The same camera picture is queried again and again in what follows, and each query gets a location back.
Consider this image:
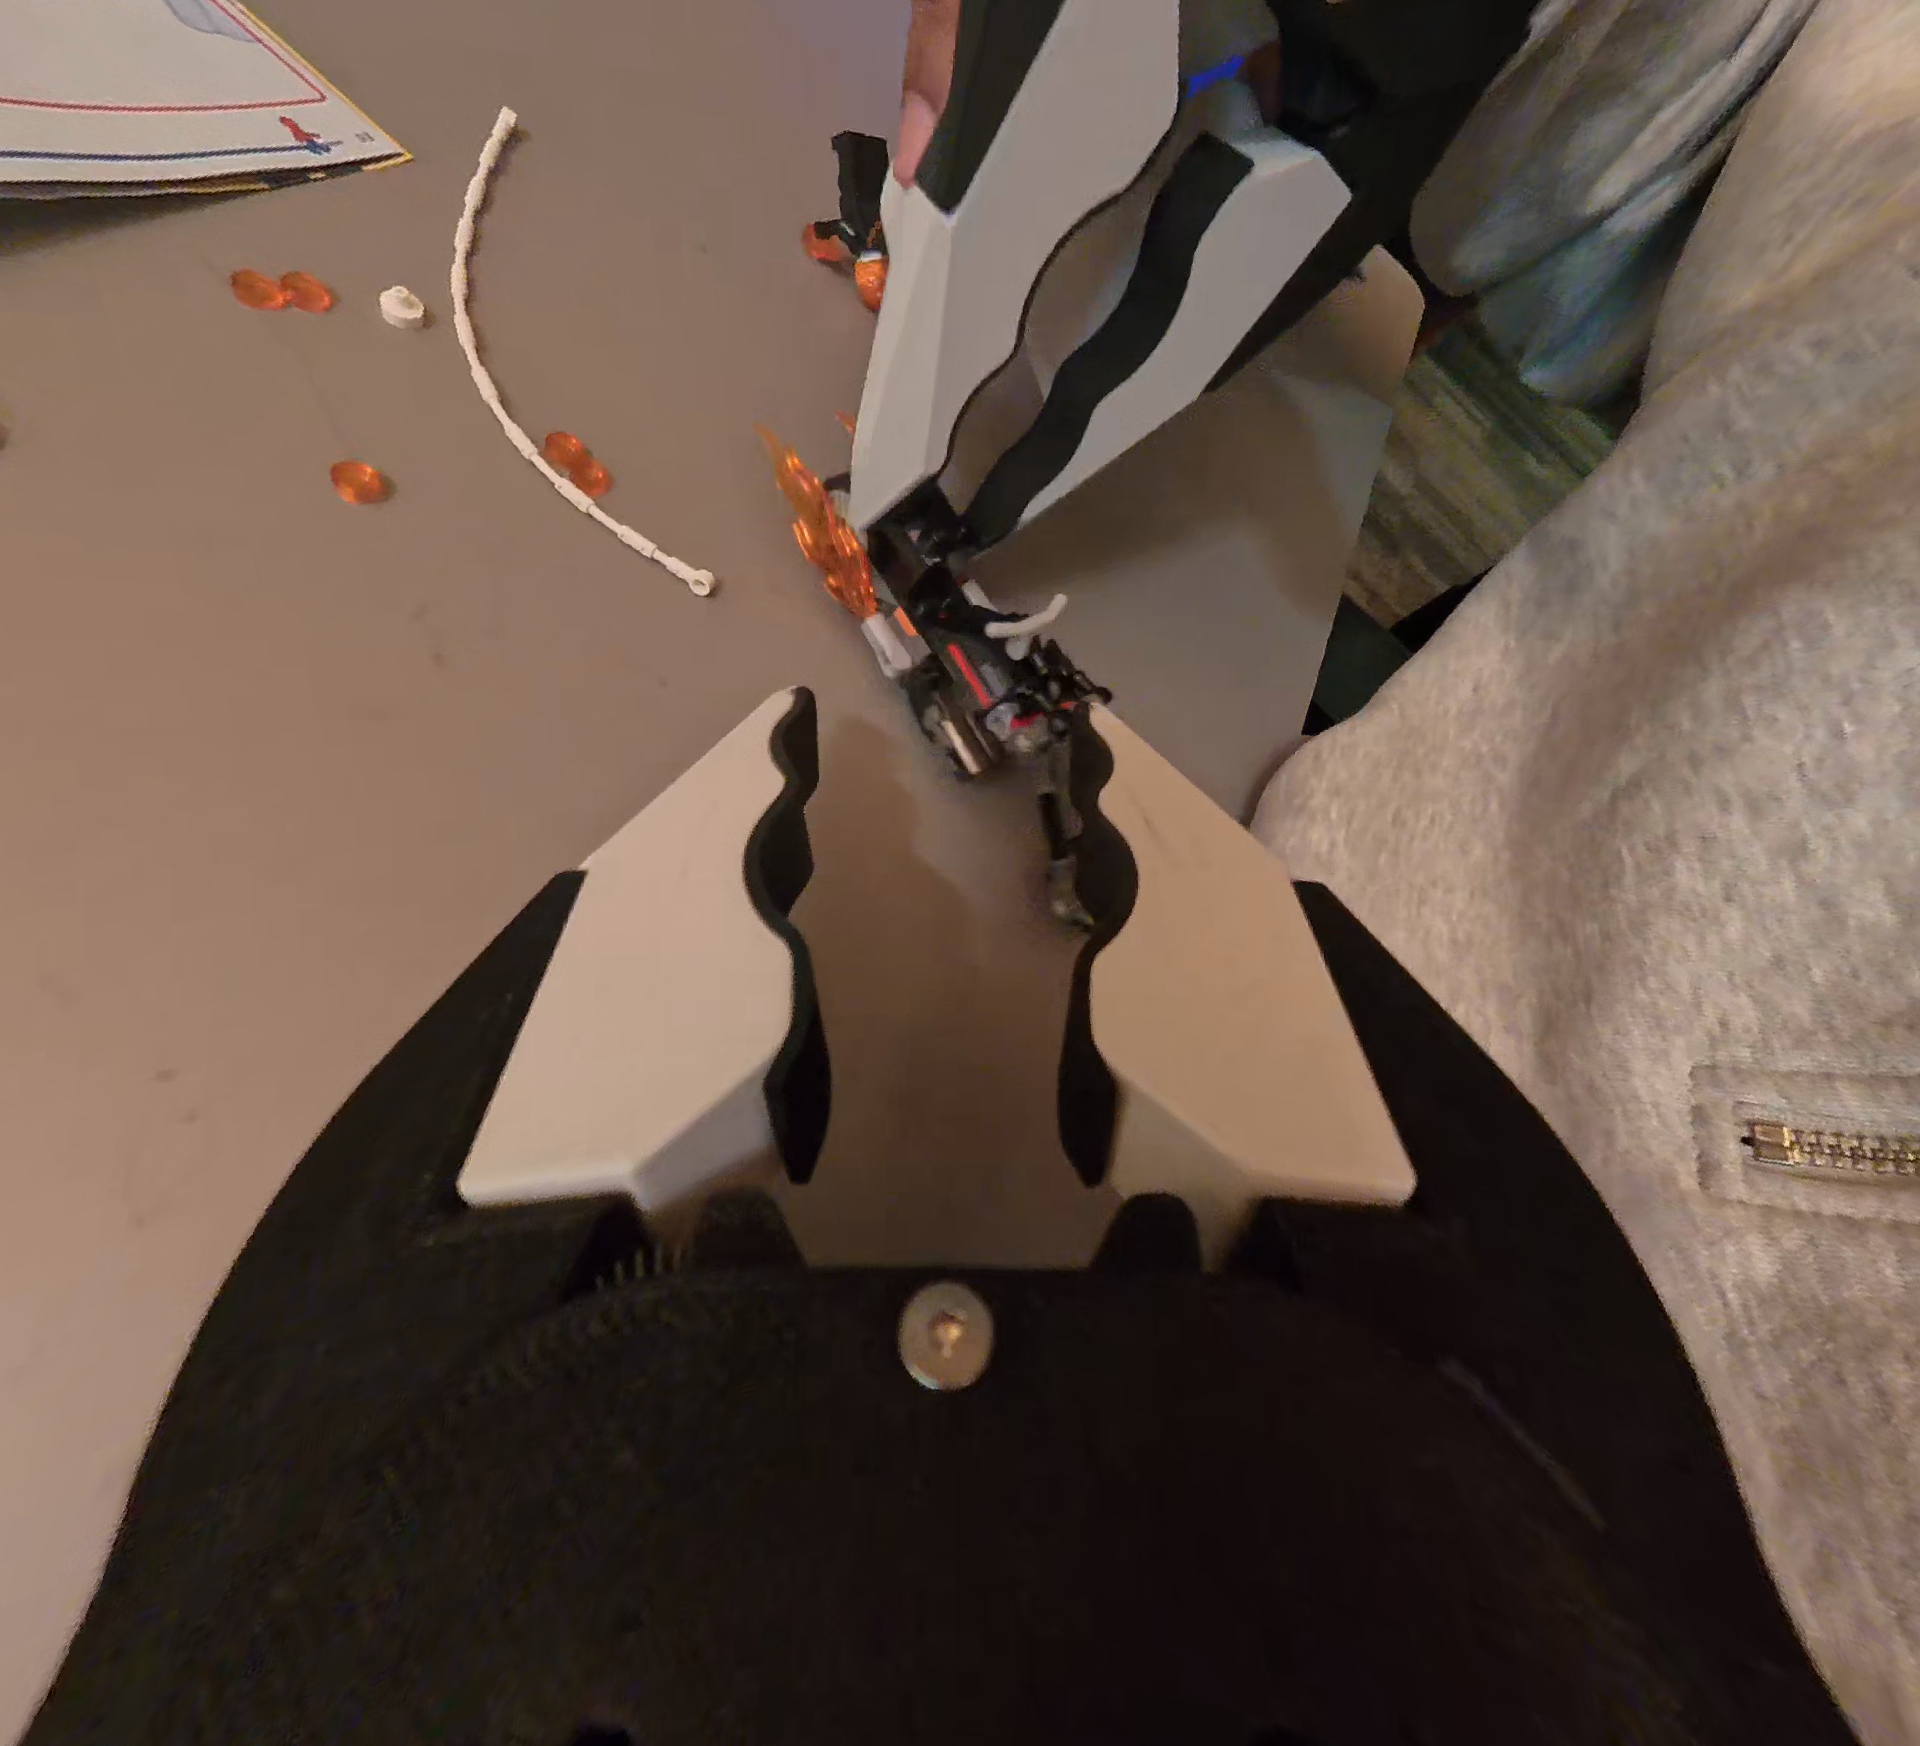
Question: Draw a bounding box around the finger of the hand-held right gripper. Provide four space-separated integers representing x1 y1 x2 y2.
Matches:
962 122 1354 550
847 0 1186 532

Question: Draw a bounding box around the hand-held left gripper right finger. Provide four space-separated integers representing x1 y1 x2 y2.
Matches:
1053 701 1420 1253

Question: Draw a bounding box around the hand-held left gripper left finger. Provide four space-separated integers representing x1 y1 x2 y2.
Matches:
455 685 836 1248

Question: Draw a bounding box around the black lego motorcycle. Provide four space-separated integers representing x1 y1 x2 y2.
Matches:
754 422 1145 941

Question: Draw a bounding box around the person's right forearm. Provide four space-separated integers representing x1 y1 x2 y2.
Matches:
1410 0 1908 411

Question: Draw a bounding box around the black flame-footed lego minifigure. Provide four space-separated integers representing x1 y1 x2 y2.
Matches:
798 128 896 314

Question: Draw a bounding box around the lego instruction booklet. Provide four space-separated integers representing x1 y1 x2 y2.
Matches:
0 0 416 203

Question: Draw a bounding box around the white lego chain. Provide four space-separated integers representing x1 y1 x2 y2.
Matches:
448 104 719 601

